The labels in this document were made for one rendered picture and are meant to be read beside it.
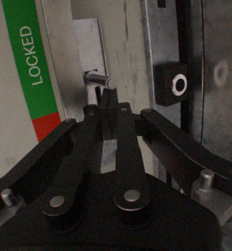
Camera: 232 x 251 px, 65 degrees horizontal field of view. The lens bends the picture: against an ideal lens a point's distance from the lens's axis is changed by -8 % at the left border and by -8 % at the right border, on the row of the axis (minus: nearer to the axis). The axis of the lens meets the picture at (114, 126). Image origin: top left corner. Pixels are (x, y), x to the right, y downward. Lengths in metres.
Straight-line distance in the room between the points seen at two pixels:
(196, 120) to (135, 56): 0.16
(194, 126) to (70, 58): 0.25
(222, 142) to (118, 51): 0.22
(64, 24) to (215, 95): 0.24
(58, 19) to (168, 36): 0.17
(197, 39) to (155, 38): 0.07
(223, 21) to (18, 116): 0.29
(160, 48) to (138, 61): 0.04
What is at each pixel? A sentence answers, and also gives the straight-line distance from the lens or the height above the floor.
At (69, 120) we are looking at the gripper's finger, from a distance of 0.15.
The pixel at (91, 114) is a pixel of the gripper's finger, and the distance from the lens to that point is 0.16.
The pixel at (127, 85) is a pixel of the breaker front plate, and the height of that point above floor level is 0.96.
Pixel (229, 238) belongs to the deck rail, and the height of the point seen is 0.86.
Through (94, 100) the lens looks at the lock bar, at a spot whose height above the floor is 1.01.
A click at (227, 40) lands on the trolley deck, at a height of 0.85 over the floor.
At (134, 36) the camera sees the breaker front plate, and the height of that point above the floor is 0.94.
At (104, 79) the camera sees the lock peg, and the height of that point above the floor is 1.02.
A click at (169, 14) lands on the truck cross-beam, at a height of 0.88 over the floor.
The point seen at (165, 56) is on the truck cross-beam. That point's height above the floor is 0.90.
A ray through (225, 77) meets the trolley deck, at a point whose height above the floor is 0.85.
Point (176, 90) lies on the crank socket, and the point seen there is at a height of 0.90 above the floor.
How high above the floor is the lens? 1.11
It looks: 24 degrees down
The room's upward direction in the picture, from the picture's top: 110 degrees counter-clockwise
